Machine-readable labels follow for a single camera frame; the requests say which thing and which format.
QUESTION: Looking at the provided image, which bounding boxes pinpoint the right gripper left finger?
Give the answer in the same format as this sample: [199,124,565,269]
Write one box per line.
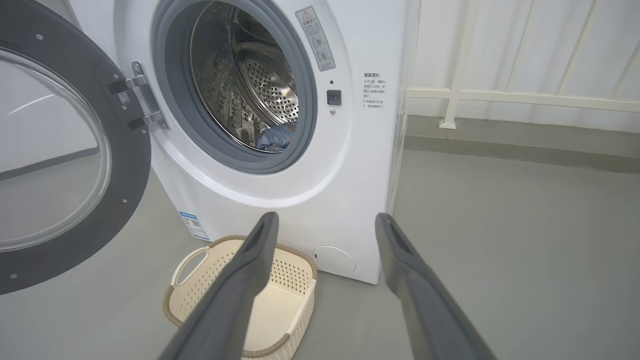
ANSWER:
[157,211,280,360]

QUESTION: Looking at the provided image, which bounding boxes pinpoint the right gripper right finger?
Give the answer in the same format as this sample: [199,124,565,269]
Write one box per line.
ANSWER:
[374,212,497,360]

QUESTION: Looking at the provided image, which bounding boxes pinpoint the black round glass washer door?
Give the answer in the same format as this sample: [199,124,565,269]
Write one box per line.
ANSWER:
[0,0,152,296]

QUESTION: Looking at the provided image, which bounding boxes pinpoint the blue cartoon print garment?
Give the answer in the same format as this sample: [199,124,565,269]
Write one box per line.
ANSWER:
[256,123,297,152]

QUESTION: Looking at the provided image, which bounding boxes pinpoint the cream perforated laundry basket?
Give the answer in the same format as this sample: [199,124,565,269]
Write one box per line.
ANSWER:
[161,235,319,360]

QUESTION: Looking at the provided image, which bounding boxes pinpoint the white front-load washing machine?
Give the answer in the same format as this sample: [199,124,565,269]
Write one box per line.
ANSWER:
[65,0,422,286]

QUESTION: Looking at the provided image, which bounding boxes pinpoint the grey rubber door gasket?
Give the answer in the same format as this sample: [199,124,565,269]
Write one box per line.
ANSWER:
[151,0,319,175]

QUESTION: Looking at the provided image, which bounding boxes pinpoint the metal washer door hinge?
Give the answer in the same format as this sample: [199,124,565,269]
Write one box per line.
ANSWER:
[107,61,170,132]

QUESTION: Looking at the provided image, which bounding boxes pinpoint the blue energy label sticker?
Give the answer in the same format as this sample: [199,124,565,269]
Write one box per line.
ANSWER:
[179,211,211,242]

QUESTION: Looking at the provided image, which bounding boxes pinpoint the round white filter cover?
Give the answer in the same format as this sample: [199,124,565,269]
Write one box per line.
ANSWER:
[312,245,357,275]

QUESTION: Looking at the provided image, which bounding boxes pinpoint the perforated steel washer drum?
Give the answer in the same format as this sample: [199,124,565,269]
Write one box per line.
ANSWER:
[190,0,300,153]

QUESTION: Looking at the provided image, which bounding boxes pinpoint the white metal railing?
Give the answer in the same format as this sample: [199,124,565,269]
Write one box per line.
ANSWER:
[404,0,640,131]

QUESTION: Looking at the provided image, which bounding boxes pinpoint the grey warning sticker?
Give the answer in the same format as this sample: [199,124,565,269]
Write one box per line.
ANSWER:
[295,6,337,72]

